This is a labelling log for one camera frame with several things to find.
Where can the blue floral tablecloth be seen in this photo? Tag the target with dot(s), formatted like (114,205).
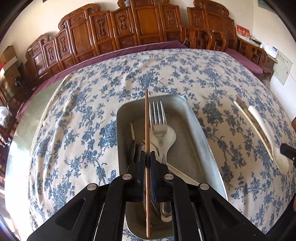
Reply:
(76,142)

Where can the white router box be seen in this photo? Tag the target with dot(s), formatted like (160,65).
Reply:
(271,50)

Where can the carved wooden long sofa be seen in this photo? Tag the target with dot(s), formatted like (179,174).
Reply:
(88,32)

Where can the light wooden chopstick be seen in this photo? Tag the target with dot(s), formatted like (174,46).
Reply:
(132,132)
(255,126)

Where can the carved wooden armchair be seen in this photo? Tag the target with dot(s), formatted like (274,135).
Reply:
(215,17)

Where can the wooden side table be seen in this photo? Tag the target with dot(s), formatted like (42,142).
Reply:
(257,56)

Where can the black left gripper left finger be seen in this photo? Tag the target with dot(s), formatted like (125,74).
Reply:
(96,212)

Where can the white electrical wall panel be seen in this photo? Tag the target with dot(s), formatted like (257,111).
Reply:
(282,67)

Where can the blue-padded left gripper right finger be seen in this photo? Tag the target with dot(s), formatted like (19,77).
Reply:
(199,212)

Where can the white ceramic soup spoon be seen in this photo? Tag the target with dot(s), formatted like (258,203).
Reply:
(168,141)

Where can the red gift box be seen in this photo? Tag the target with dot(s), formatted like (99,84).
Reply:
(242,32)

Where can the stacked cardboard boxes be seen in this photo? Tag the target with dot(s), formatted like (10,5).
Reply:
(11,80)

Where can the white plastic fork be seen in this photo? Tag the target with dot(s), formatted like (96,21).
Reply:
(182,173)

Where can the white plastic spoon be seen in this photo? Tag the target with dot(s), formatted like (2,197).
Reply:
(268,136)

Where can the dark wooden chopstick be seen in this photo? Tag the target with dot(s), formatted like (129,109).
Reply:
(147,168)
(241,103)

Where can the stainless steel fork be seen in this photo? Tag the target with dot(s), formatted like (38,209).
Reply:
(159,128)

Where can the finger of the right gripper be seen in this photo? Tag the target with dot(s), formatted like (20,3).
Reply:
(289,152)

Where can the grey wall panel box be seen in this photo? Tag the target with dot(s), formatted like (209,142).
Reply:
(263,5)

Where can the grey metal rectangular tray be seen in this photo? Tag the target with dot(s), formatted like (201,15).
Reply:
(191,153)

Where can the purple armchair cushion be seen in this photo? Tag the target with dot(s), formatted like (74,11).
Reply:
(252,67)

